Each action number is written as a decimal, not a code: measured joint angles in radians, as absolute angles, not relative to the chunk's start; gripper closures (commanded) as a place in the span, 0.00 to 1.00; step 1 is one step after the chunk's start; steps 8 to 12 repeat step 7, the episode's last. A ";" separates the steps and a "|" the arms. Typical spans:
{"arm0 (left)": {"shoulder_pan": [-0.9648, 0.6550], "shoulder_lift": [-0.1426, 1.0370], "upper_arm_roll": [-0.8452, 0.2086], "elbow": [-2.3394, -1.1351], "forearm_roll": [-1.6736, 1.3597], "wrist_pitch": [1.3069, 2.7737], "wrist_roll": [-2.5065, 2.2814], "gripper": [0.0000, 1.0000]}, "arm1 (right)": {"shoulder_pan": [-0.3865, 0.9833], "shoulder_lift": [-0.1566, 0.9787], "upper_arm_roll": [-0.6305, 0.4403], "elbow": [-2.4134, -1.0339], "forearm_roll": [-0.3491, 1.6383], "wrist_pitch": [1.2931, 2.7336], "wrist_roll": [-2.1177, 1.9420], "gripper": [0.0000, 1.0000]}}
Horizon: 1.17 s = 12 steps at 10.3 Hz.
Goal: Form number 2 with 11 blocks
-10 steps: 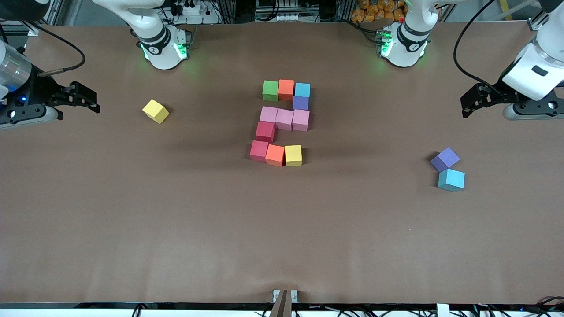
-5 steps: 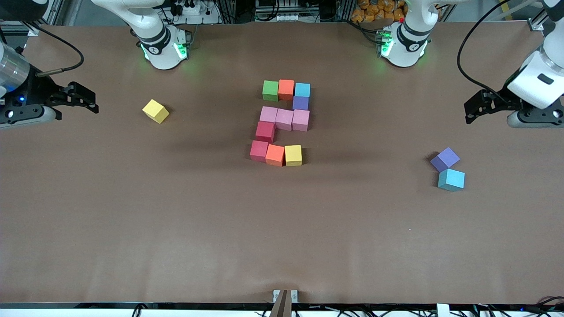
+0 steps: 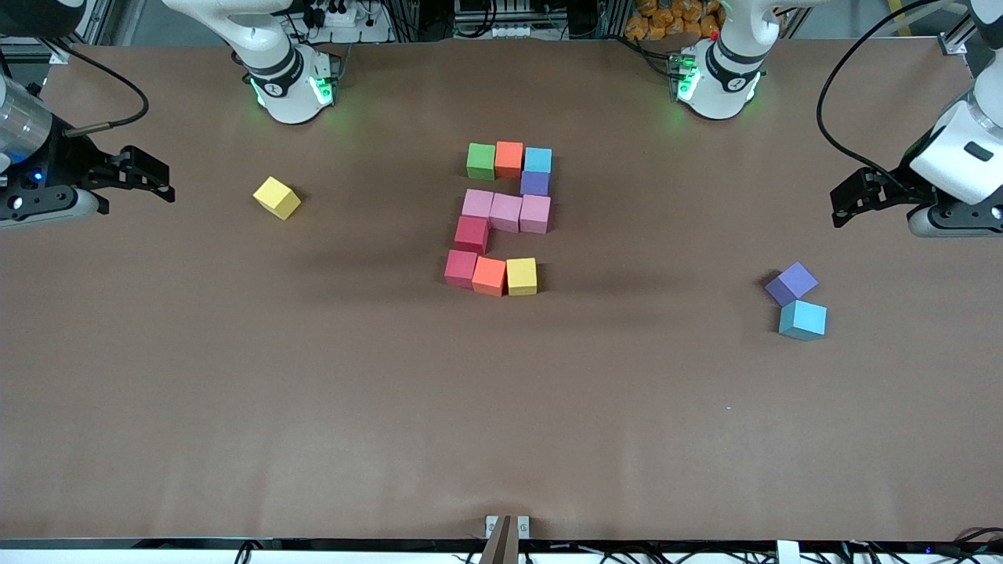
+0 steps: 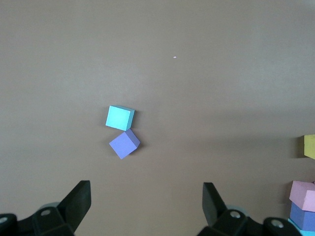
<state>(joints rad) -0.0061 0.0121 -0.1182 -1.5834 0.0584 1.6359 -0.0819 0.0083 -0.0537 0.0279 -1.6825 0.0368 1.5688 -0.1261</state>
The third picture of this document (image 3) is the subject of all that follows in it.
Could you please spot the silver metal bracket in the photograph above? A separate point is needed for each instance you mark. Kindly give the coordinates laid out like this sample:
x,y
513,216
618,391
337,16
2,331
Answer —
x,y
491,527

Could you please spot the small white box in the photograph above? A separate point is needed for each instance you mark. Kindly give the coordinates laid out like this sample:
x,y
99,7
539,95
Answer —
x,y
787,552

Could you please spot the green foam cube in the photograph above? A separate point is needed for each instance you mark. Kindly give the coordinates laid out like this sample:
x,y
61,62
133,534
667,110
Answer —
x,y
480,161

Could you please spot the purple foam cube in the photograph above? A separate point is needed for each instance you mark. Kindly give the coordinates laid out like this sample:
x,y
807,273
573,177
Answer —
x,y
534,183
791,283

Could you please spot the orange foam cube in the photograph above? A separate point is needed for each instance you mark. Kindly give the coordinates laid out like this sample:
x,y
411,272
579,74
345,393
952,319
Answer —
x,y
489,276
508,159

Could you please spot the pile of orange objects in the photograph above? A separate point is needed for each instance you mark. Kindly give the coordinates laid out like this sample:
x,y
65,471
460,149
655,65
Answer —
x,y
662,19

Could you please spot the red foam cube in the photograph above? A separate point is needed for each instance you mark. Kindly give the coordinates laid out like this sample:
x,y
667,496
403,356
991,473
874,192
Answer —
x,y
460,269
472,233

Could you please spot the turquoise foam cube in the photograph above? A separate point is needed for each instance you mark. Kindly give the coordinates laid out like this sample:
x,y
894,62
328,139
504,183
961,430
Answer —
x,y
537,160
803,319

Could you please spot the yellow foam cube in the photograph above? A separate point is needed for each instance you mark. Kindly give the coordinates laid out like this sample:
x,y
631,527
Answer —
x,y
277,197
522,276

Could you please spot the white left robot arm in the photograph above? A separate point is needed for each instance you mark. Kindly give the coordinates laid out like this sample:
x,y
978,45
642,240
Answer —
x,y
725,70

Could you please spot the pink foam cube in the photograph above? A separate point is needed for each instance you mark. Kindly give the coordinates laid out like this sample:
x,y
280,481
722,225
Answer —
x,y
476,202
507,213
535,215

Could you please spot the brown pole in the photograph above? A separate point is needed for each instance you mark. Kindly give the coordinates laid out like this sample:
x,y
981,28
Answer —
x,y
503,548

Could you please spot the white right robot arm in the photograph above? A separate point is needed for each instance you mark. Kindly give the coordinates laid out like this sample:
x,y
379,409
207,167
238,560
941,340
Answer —
x,y
278,70

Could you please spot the equipment rack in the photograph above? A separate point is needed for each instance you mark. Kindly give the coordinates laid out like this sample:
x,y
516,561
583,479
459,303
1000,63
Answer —
x,y
494,16

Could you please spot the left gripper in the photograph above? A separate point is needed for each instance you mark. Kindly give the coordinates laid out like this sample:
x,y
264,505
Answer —
x,y
891,190

